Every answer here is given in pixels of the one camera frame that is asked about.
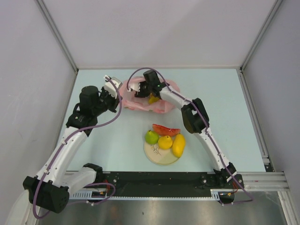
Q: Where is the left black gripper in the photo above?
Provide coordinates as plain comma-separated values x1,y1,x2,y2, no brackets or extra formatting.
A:
92,86,122,116

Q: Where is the yellow fake fruit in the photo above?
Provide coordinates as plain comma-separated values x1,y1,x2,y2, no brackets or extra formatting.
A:
148,94,160,105

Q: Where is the pink plastic bag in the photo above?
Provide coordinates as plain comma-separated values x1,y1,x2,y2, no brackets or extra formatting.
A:
119,80,175,114

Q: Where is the red watermelon slice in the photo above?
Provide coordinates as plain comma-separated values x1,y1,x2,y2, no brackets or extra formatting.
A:
152,124,181,137

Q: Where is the green fake pear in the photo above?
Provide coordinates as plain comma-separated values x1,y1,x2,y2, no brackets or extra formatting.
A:
145,130,159,145

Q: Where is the yellow fake lemon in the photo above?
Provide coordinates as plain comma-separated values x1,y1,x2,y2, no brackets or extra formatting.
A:
157,135,173,150

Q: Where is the yellow fake mango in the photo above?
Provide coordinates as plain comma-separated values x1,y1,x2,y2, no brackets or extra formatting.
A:
172,134,186,158

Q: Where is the round cream plate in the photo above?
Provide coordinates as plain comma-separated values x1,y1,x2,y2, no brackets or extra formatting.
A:
144,141,179,166

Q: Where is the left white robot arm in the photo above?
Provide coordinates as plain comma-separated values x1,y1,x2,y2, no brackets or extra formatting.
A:
23,81,122,219

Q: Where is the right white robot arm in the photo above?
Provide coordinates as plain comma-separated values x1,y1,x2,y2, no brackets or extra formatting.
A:
127,67,237,188

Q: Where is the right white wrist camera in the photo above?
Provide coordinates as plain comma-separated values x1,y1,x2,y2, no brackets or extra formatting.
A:
126,82,141,92

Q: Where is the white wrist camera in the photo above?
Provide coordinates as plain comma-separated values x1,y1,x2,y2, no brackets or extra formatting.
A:
104,75,122,98
126,82,141,92

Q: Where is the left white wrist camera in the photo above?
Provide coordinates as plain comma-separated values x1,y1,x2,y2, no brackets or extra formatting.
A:
104,75,122,98

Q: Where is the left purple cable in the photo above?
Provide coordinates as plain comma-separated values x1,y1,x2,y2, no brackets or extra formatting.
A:
32,75,122,220

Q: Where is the purple cable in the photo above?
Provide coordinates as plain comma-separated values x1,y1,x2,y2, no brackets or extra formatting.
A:
126,67,255,206
32,75,122,220

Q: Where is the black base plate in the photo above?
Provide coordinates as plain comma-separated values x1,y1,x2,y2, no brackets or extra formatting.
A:
91,172,244,203

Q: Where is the white slotted cable duct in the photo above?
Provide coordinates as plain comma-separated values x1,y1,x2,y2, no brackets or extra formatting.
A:
69,189,220,201

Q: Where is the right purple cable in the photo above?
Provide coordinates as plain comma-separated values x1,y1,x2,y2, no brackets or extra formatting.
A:
126,67,255,206

